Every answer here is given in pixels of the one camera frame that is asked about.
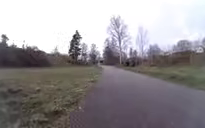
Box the dark conifer tree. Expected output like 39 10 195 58
68 29 83 65

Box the tall bare birch tree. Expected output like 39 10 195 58
106 14 132 66

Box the grey asphalt path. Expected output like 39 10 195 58
69 64 205 128

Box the grass field with bare patches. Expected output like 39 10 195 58
0 65 104 128

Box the brown hedge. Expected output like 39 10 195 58
151 49 205 68

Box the grass verge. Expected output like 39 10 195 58
115 63 205 94

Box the dark brushy hedge bank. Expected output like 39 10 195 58
0 33 71 69

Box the building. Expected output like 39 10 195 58
193 45 205 55

